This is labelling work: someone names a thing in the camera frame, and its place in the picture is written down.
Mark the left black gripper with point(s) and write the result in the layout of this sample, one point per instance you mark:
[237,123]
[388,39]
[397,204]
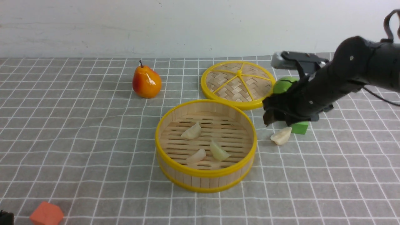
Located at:
[6,218]

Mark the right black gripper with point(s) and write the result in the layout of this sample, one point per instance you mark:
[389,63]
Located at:
[308,97]

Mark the white dumpling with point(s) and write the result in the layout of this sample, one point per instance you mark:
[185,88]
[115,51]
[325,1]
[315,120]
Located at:
[217,151]
[193,132]
[196,157]
[282,136]

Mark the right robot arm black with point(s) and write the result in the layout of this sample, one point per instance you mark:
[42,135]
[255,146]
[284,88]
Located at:
[357,62]

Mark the woven bamboo steamer lid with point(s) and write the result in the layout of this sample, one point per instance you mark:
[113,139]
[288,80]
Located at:
[240,83]

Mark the bamboo steamer tray yellow rim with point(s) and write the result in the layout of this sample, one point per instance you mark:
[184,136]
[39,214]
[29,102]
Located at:
[227,125]

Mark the green toy watermelon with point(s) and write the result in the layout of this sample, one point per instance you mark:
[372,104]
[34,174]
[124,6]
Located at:
[283,84]

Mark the green cube block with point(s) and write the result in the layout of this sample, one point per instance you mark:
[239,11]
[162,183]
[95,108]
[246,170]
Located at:
[300,127]

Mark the orange cube block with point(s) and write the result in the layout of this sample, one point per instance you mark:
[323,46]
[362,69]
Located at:
[47,214]

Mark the grey checkered tablecloth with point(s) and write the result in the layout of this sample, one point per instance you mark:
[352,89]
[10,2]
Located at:
[74,134]

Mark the orange toy pear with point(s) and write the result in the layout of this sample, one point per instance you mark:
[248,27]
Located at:
[146,83]

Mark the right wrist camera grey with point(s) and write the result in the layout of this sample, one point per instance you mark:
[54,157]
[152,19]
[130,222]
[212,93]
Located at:
[304,63]

